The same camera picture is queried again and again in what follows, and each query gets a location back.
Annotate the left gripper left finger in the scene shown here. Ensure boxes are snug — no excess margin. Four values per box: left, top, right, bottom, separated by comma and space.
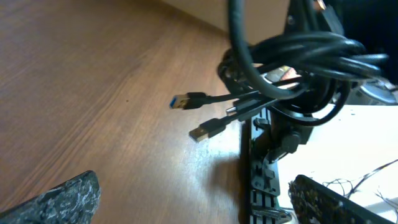
1, 170, 101, 224

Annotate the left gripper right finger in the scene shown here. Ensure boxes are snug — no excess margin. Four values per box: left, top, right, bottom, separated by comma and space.
289, 175, 392, 224

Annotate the black usb cable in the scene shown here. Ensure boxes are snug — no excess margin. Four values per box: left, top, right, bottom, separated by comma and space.
188, 71, 352, 143
169, 0, 389, 127

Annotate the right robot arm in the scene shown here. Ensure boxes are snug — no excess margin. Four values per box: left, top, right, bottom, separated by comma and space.
245, 108, 313, 224

